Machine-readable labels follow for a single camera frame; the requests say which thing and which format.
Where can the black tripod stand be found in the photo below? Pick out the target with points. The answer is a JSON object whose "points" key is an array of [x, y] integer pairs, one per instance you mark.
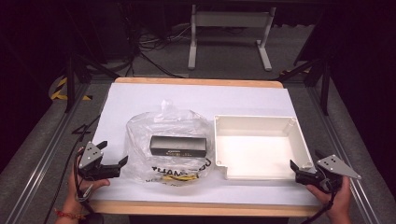
{"points": [[325, 81], [71, 81]]}

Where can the person's right hand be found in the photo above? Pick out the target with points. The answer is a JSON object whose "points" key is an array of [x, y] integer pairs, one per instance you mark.
{"points": [[341, 202]]}

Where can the black rectangular box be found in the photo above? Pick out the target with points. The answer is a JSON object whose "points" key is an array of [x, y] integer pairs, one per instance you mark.
{"points": [[178, 145]]}

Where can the white plastic box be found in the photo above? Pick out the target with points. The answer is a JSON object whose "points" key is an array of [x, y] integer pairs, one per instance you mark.
{"points": [[255, 155]]}

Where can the black tape floor mark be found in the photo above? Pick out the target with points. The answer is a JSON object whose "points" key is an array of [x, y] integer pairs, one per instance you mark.
{"points": [[83, 130]]}

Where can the clear plastic bag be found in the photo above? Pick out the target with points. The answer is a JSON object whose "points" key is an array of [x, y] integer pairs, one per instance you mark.
{"points": [[140, 130]]}

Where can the yellow black hazard tape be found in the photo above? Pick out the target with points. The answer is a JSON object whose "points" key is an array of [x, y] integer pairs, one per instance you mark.
{"points": [[59, 88]]}

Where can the wooden table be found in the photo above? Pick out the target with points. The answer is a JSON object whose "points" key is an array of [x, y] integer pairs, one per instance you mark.
{"points": [[199, 210]]}

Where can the white metal table frame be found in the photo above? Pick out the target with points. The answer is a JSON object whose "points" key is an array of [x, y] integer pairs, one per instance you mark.
{"points": [[230, 18]]}

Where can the aluminium floor rail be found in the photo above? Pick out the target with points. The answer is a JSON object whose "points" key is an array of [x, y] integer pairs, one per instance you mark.
{"points": [[46, 155], [336, 137]]}

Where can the person's left hand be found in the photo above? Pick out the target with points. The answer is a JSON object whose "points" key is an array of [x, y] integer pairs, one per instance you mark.
{"points": [[76, 194]]}

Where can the yellow item in bag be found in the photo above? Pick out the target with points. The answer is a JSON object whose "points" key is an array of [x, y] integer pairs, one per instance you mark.
{"points": [[180, 177]]}

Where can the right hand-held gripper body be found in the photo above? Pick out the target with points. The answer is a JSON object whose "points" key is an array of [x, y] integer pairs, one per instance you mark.
{"points": [[334, 166]]}

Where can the white paper sheet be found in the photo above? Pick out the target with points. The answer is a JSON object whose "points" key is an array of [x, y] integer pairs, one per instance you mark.
{"points": [[193, 96]]}

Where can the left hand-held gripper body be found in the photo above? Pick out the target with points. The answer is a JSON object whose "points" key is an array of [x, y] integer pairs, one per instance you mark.
{"points": [[90, 155]]}

